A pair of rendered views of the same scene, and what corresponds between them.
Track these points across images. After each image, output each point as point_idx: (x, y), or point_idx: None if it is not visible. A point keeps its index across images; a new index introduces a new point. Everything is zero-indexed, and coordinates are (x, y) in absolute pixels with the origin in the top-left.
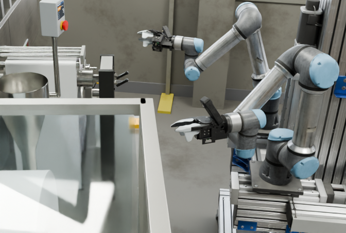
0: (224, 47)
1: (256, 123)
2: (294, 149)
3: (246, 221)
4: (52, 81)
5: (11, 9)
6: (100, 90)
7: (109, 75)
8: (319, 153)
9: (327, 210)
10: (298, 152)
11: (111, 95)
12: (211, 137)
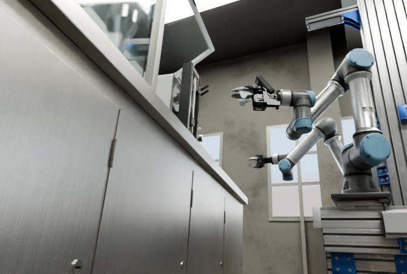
0: (306, 140)
1: (305, 94)
2: (357, 131)
3: (341, 261)
4: (157, 85)
5: None
6: (182, 74)
7: (189, 64)
8: None
9: None
10: (361, 130)
11: (189, 77)
12: (263, 97)
